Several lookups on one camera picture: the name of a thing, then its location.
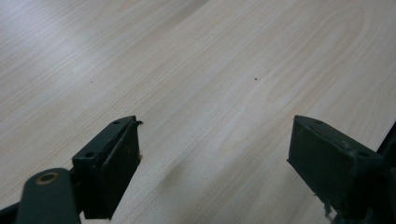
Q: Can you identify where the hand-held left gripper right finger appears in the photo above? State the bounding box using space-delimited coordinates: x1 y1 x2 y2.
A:
287 115 386 219

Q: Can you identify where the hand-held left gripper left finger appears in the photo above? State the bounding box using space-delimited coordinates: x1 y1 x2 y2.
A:
71 115 144 220

